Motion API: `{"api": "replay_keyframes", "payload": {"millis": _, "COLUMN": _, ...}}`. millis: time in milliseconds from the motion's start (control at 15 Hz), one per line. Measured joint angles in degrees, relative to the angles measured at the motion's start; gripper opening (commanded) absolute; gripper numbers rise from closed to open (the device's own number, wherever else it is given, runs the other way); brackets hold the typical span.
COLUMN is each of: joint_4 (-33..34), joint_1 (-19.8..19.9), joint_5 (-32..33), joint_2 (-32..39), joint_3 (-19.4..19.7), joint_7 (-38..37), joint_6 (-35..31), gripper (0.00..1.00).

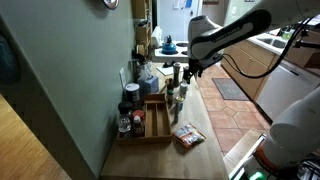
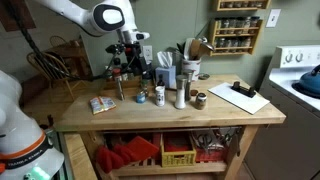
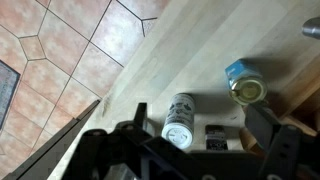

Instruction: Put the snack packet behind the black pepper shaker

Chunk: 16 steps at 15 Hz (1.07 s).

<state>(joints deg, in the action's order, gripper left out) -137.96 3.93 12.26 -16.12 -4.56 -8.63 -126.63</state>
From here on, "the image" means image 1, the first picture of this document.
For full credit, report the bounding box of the white lid blue canister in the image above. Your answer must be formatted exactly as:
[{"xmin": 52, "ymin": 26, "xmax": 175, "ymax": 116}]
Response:
[{"xmin": 125, "ymin": 83, "xmax": 140, "ymax": 102}]

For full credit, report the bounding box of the white stove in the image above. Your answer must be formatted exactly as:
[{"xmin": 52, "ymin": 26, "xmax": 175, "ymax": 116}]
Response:
[{"xmin": 151, "ymin": 0, "xmax": 204, "ymax": 64}]

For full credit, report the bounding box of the small blue label jar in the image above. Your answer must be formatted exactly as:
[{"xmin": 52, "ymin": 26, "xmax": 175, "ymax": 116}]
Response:
[{"xmin": 176, "ymin": 96, "xmax": 184, "ymax": 112}]

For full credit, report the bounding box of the wooden tray organizer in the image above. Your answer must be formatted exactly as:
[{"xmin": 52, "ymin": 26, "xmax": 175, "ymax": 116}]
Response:
[{"xmin": 117, "ymin": 94, "xmax": 172, "ymax": 145}]

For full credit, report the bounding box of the black pepper shaker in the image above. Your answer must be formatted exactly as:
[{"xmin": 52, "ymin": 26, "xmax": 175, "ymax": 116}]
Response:
[{"xmin": 118, "ymin": 101, "xmax": 132, "ymax": 135}]

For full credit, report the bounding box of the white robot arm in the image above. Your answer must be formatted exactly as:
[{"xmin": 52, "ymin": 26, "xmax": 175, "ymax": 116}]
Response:
[{"xmin": 183, "ymin": 0, "xmax": 320, "ymax": 175}]

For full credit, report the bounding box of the steel pepper grinder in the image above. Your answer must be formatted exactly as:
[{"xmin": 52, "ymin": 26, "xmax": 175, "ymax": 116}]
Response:
[{"xmin": 173, "ymin": 62, "xmax": 181, "ymax": 88}]

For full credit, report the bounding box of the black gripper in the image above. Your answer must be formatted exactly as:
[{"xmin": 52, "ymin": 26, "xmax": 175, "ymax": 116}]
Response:
[{"xmin": 183, "ymin": 53, "xmax": 222, "ymax": 83}]

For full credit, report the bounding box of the white wall outlet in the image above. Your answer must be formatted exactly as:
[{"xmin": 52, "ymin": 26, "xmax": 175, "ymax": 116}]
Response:
[{"xmin": 119, "ymin": 67, "xmax": 127, "ymax": 88}]

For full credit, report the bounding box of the orange snack packet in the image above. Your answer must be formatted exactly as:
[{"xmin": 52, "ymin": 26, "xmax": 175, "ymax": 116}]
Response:
[{"xmin": 172, "ymin": 123, "xmax": 206, "ymax": 148}]

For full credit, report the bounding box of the black cable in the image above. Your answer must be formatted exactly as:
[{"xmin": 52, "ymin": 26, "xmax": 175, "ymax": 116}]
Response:
[{"xmin": 222, "ymin": 14, "xmax": 318, "ymax": 80}]

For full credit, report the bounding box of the blue kettle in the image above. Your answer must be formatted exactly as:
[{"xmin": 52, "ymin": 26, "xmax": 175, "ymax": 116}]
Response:
[{"xmin": 162, "ymin": 35, "xmax": 176, "ymax": 55}]

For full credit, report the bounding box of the grey floor mat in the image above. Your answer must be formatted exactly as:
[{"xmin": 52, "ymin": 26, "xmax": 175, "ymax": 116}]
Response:
[{"xmin": 212, "ymin": 78, "xmax": 248, "ymax": 101}]

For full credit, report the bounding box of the slim steel grinder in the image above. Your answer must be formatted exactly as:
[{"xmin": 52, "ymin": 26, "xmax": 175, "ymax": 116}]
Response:
[{"xmin": 173, "ymin": 103, "xmax": 179, "ymax": 124}]

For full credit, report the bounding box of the white salt shaker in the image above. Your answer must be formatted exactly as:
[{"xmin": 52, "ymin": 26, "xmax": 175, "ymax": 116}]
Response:
[{"xmin": 179, "ymin": 82, "xmax": 188, "ymax": 98}]

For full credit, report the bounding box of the green lid bottle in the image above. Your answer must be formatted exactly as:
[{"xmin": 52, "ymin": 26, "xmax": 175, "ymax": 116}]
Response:
[{"xmin": 167, "ymin": 89, "xmax": 174, "ymax": 108}]

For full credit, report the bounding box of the red lid spice jar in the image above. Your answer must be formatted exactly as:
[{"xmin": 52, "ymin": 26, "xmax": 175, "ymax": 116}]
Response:
[{"xmin": 133, "ymin": 110, "xmax": 144, "ymax": 137}]

